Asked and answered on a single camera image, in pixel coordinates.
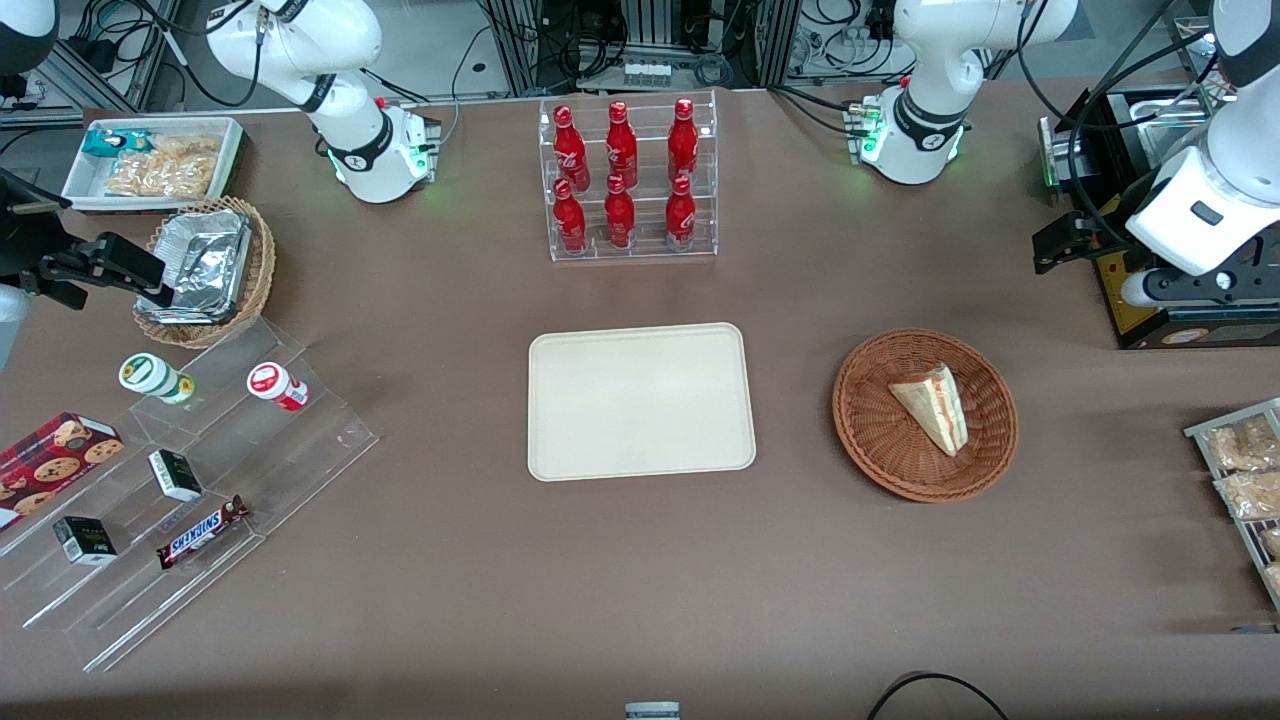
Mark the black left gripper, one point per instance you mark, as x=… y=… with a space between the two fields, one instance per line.
x=1107 y=233

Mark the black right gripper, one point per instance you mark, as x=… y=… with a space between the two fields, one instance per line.
x=22 y=243

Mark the triangular sandwich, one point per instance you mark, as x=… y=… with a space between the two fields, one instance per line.
x=935 y=405

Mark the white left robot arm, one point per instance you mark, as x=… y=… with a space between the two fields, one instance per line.
x=930 y=60

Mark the small tan wicker basket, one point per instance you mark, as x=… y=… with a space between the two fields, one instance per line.
x=262 y=270

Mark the grey metal tray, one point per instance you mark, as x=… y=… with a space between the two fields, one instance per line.
x=1200 y=432

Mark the large brown wicker basket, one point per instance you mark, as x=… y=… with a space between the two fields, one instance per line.
x=880 y=440

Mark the beige plastic tray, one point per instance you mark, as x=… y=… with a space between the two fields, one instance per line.
x=600 y=420

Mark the aluminium foil container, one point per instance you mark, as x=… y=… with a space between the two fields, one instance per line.
x=205 y=260

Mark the white rectangular bin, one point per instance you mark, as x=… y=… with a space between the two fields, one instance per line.
x=80 y=185

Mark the clear bag of chips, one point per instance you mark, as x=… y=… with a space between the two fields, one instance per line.
x=165 y=170

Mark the white bottle green lid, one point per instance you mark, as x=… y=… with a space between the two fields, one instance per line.
x=150 y=375

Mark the teal snack packet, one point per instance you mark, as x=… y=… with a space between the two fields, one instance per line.
x=100 y=143

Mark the steel warmer pan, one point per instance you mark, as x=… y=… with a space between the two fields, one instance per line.
x=1165 y=120

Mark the white bottle red lid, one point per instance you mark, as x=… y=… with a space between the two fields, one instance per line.
x=270 y=383

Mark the black food warmer machine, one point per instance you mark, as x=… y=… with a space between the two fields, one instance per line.
x=1245 y=332

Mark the small black carton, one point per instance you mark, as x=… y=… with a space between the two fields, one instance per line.
x=175 y=475
x=85 y=540

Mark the red cookie box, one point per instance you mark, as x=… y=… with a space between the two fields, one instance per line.
x=50 y=465

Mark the clear acrylic step stand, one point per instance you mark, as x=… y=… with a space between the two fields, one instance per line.
x=300 y=450

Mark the clear bag of snacks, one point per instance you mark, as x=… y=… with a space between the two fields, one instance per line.
x=1250 y=495
x=1245 y=445
x=1273 y=580
x=1271 y=542

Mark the snickers chocolate bar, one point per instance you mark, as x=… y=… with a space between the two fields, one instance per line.
x=200 y=533

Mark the red cola bottle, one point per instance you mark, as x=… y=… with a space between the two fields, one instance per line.
x=570 y=222
x=570 y=148
x=619 y=218
x=621 y=145
x=680 y=218
x=683 y=142

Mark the clear acrylic bottle rack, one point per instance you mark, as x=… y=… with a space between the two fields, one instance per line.
x=648 y=200

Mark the white power strip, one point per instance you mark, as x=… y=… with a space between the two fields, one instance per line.
x=646 y=72

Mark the black equipment rack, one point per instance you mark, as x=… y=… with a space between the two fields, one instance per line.
x=650 y=20

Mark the black angular mount block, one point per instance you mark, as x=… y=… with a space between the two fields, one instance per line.
x=30 y=230

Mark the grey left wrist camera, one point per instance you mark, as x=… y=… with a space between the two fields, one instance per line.
x=1200 y=288

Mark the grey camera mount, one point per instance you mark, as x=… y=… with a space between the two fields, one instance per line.
x=652 y=712

